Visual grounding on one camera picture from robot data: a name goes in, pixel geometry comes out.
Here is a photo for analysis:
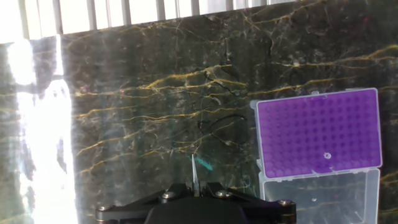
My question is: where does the dark marble pattern mat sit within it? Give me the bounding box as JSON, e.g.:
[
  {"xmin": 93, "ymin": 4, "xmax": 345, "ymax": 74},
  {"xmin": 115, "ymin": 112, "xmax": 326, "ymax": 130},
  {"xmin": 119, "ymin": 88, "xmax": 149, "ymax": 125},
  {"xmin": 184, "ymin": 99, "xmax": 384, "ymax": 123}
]
[{"xmin": 0, "ymin": 0, "xmax": 398, "ymax": 224}]

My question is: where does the purple pipette tip holder box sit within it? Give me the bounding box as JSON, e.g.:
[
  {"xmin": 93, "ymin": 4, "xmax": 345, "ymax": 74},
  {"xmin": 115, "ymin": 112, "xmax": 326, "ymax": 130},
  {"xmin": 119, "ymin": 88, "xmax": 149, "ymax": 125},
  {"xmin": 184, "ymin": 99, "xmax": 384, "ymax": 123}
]
[{"xmin": 250, "ymin": 87, "xmax": 384, "ymax": 224}]

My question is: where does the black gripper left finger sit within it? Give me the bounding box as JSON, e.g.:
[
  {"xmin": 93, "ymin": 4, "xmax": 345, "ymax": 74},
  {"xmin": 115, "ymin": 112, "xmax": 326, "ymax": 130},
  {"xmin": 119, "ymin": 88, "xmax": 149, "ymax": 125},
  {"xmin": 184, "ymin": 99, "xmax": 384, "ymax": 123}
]
[{"xmin": 95, "ymin": 182, "xmax": 195, "ymax": 224}]

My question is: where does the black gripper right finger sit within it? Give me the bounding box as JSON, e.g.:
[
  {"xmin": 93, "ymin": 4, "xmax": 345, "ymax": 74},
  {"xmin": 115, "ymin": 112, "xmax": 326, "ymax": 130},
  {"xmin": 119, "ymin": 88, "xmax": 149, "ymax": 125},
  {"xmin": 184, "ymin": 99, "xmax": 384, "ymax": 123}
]
[{"xmin": 199, "ymin": 182, "xmax": 297, "ymax": 224}]

